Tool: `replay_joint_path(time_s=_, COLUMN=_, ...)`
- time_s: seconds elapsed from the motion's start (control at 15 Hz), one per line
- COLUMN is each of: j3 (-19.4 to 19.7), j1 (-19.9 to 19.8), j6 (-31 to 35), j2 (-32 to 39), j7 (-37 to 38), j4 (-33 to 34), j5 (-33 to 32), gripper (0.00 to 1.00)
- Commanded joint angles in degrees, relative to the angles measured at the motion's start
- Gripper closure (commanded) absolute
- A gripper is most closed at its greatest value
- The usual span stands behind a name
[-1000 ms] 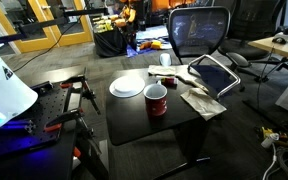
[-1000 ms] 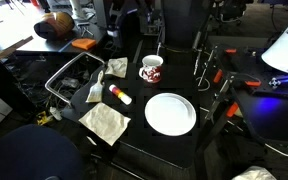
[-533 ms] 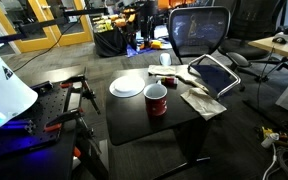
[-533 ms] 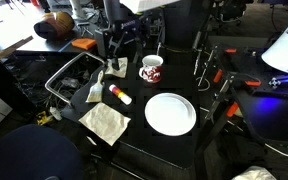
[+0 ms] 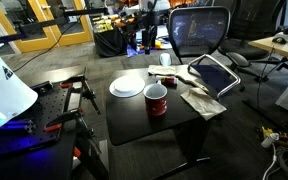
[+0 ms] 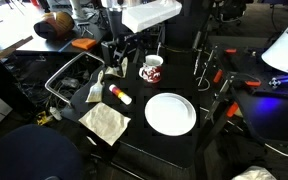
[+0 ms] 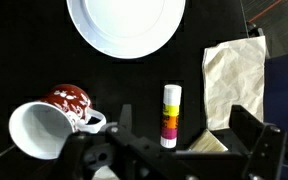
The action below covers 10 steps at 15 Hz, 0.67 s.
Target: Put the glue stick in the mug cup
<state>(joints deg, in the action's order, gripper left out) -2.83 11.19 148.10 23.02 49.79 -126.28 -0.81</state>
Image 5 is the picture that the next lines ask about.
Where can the white plastic bottle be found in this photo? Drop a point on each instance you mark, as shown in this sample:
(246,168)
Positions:
(269,140)

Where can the narrow yellow framed door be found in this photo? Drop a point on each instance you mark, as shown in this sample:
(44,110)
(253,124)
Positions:
(74,38)

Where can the crumpled beige napkin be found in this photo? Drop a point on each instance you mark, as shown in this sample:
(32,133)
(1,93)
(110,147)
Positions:
(202,103)

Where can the mesh office chair chrome arms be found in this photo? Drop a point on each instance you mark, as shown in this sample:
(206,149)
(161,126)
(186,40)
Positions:
(197,31)

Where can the wooden paint brush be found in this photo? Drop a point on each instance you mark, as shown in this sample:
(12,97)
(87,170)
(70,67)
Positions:
(190,81)

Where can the black padded office chair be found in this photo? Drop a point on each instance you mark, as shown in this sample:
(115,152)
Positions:
(250,23)

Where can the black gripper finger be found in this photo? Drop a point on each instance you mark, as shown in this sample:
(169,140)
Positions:
(147,46)
(154,35)

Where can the wide yellow framed door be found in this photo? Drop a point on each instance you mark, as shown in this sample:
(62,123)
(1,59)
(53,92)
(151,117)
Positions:
(34,45)

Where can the small black table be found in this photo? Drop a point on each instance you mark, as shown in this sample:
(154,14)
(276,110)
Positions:
(130,120)

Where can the pile of yellow objects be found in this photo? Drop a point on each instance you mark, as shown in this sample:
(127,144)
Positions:
(104,24)

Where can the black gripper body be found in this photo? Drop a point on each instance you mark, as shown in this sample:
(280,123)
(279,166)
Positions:
(149,20)

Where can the blue cloth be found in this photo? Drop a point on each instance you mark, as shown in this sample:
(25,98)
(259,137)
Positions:
(162,33)

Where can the white round plate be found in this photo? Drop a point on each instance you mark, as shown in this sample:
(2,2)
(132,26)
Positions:
(126,86)

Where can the black draped table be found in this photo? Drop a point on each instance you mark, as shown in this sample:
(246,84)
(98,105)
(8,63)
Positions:
(112,43)

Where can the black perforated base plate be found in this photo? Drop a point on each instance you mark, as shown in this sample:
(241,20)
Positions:
(49,110)

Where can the red enamel mug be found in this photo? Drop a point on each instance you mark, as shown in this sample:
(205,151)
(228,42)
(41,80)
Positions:
(156,105)

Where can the light wooden desk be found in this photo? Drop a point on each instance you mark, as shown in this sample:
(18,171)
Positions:
(285,48)

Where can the small white oval object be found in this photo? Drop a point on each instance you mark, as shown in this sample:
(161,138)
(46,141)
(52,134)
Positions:
(165,59)

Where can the black device on desk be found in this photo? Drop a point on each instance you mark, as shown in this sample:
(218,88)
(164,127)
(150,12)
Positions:
(281,37)

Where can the folded beige cloth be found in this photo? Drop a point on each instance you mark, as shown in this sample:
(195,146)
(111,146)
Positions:
(161,70)

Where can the long black rig bar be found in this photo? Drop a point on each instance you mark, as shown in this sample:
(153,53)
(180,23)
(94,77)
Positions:
(44,25)

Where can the glue stick with colour bands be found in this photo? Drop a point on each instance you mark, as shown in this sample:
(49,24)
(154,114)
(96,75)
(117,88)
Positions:
(169,80)

